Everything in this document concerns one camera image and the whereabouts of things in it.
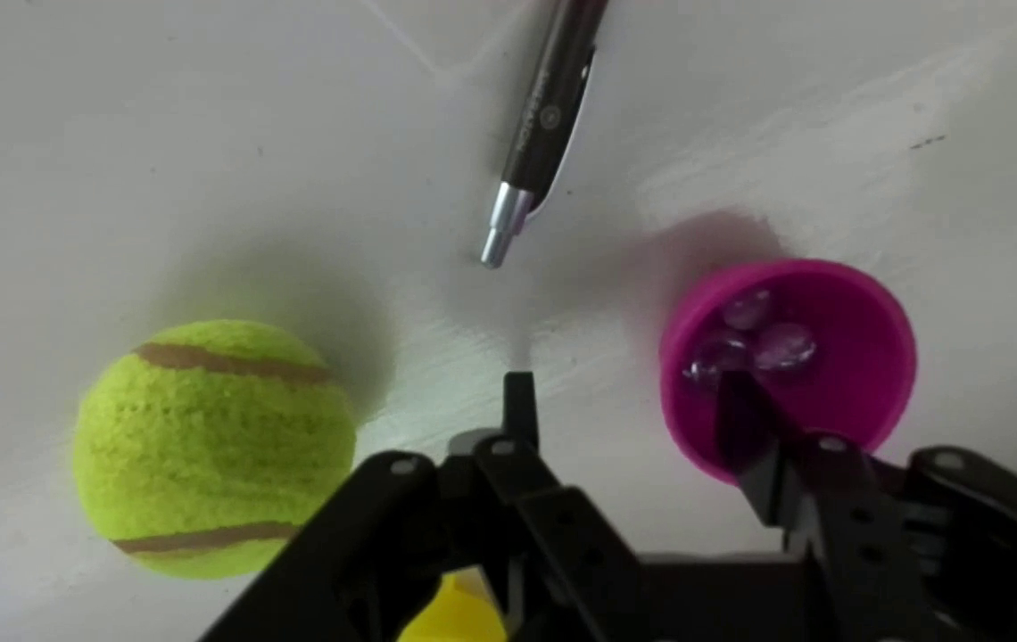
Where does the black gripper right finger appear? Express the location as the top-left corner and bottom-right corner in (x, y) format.
(713, 370), (1017, 642)

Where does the black pen with silver tip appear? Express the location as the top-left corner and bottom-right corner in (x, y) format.
(476, 0), (614, 272)

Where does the clear glass bead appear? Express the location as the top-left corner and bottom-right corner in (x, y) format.
(682, 333), (752, 395)
(752, 323), (820, 379)
(721, 289), (777, 337)

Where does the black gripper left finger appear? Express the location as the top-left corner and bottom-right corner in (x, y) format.
(202, 367), (661, 642)

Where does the yellow-green tennis ball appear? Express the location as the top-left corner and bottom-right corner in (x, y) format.
(73, 318), (362, 587)

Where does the pink plastic bowl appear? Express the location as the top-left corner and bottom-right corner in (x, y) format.
(657, 257), (921, 486)

